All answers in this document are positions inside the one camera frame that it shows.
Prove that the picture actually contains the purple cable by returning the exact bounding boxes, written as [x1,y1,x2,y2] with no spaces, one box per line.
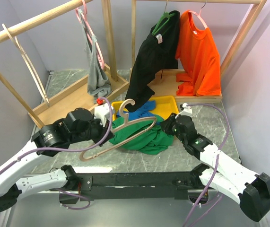
[0,96,113,215]
[182,103,231,227]

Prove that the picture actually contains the yellow plastic tray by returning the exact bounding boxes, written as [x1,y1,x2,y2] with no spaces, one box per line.
[123,96,179,120]

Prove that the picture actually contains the green hanger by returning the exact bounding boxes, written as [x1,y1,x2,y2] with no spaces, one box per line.
[152,1,175,36]

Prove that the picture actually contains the right wooden clothes rack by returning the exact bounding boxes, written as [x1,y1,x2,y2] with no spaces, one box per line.
[131,0,267,103]

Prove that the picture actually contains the wooden clothes rack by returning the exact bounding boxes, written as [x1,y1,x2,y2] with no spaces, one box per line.
[0,0,129,128]
[131,0,267,103]

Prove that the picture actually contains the blue garment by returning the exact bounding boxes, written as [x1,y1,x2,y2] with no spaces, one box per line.
[112,101,164,127]

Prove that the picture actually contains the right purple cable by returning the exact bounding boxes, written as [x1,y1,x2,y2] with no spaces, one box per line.
[182,103,231,227]

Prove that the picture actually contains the green tank top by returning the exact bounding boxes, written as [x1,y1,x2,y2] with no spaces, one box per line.
[109,115,174,155]

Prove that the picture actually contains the wooden hanger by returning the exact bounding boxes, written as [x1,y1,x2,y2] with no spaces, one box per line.
[2,24,50,107]
[79,99,157,161]

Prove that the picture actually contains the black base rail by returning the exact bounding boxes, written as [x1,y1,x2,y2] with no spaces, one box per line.
[61,172,204,201]

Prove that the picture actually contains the pink hanger right rack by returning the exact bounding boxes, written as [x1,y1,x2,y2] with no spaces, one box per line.
[189,0,208,29]

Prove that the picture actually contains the left wooden clothes rack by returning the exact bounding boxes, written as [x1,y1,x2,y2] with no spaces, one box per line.
[0,0,129,128]

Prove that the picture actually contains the pink hanger rack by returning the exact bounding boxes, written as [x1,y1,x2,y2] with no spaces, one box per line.
[189,0,208,29]
[75,0,105,70]

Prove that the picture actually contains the pink hanger left rack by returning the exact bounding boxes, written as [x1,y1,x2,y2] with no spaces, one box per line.
[75,0,105,70]

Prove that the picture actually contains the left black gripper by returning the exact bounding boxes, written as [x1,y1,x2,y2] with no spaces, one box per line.
[70,113,115,146]

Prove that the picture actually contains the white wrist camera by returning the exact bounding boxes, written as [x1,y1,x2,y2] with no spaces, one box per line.
[175,103,193,119]
[94,98,115,127]

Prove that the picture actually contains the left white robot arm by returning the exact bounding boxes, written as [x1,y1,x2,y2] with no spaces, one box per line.
[0,105,114,212]

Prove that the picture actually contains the orange t-shirt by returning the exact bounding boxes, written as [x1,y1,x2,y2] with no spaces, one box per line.
[175,10,221,96]

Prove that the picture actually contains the grey tank top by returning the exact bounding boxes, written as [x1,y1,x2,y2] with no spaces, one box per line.
[77,8,113,105]

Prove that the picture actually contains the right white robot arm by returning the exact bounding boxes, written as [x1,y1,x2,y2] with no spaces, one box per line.
[160,113,270,222]

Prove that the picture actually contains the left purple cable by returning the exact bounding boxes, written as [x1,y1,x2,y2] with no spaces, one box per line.
[0,96,113,215]

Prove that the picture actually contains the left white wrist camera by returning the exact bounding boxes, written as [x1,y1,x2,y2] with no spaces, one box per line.
[94,98,115,127]

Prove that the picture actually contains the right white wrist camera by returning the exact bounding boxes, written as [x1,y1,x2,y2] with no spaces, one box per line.
[175,103,193,119]

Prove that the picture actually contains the black t-shirt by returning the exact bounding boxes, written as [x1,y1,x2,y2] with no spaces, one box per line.
[125,10,180,113]

